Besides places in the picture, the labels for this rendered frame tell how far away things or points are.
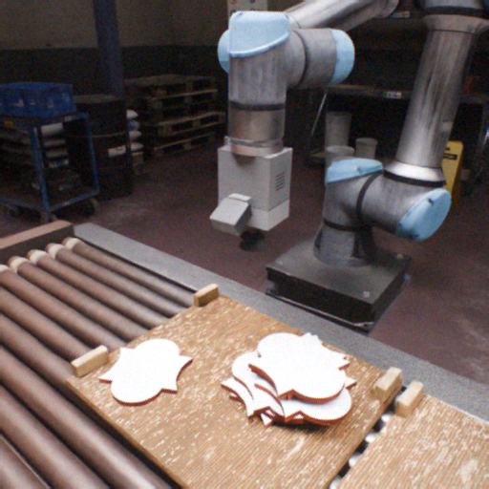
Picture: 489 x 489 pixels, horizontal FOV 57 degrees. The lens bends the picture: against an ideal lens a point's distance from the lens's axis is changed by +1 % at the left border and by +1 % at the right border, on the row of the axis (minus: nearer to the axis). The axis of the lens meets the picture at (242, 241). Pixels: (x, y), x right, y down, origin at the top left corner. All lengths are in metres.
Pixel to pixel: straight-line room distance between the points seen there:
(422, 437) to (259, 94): 0.51
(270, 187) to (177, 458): 0.37
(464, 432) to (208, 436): 0.35
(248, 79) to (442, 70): 0.44
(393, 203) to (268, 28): 0.48
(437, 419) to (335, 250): 0.45
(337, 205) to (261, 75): 0.50
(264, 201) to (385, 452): 0.37
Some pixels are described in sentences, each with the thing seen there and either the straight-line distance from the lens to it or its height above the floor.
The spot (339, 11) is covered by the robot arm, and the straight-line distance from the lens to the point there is 0.86.
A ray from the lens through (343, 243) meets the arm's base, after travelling 1.05.
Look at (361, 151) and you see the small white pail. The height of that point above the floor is 0.25.
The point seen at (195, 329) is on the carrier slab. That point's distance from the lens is 0.86.
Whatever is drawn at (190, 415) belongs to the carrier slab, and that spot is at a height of 0.94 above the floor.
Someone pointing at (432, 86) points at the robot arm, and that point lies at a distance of 0.93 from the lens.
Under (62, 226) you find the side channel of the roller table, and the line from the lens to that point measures 1.34.
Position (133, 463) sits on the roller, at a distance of 0.68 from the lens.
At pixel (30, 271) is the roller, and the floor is 0.92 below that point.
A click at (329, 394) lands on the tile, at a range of 0.65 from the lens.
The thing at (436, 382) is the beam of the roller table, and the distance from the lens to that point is 0.84.
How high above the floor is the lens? 1.44
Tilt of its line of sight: 25 degrees down
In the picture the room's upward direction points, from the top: straight up
